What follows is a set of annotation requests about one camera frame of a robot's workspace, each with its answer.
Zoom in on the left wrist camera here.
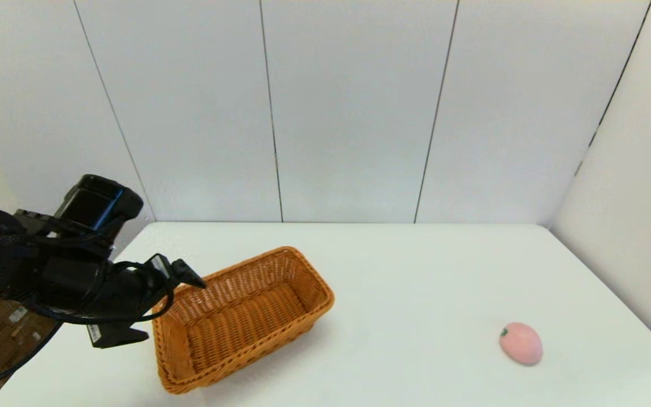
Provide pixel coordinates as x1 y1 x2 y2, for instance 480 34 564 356
53 174 145 241

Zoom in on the pink toy peach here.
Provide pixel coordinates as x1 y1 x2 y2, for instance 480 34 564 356
500 322 543 366

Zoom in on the orange woven wicker basket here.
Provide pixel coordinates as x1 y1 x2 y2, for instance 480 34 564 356
152 246 336 395

